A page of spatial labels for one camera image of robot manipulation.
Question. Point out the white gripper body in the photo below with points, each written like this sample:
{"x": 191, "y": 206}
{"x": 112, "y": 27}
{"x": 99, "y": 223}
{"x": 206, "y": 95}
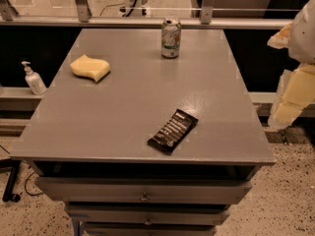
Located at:
{"x": 303, "y": 38}

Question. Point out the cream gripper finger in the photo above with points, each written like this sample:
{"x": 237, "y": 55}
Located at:
{"x": 280, "y": 40}
{"x": 296, "y": 90}

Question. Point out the black snack bar wrapper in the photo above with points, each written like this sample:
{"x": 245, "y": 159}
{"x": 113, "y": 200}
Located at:
{"x": 170, "y": 135}

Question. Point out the yellow sponge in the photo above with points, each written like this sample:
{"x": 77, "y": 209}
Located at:
{"x": 91, "y": 68}

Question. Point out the grey drawer cabinet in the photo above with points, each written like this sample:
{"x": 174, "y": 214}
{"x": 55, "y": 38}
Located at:
{"x": 84, "y": 129}

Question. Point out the top grey drawer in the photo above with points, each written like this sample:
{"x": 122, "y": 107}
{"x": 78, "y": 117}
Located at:
{"x": 144, "y": 191}

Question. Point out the grey drawer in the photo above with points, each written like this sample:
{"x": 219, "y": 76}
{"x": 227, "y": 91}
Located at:
{"x": 152, "y": 214}
{"x": 104, "y": 229}
{"x": 144, "y": 191}

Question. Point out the bottom grey drawer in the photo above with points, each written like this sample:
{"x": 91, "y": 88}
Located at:
{"x": 104, "y": 229}

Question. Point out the middle grey drawer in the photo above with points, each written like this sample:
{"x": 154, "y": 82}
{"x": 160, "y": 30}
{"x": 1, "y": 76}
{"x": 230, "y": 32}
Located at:
{"x": 152, "y": 214}

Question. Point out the white pump dispenser bottle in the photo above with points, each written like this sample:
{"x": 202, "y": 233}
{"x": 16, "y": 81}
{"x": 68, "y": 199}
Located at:
{"x": 33, "y": 79}

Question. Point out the black chair leg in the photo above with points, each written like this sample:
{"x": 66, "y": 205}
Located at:
{"x": 11, "y": 166}

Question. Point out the metal railing frame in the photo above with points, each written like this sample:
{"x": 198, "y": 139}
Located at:
{"x": 193, "y": 14}

